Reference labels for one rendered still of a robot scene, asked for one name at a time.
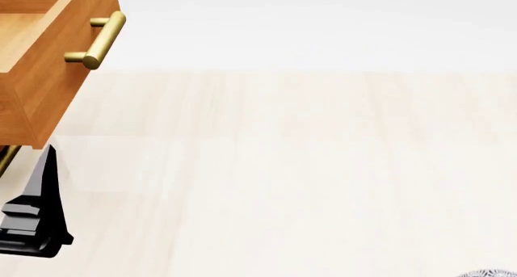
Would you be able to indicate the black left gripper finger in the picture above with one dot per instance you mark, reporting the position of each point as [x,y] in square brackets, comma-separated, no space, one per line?
[50,192]

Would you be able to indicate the open wooden drawer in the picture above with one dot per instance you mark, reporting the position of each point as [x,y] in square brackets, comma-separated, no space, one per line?
[44,86]

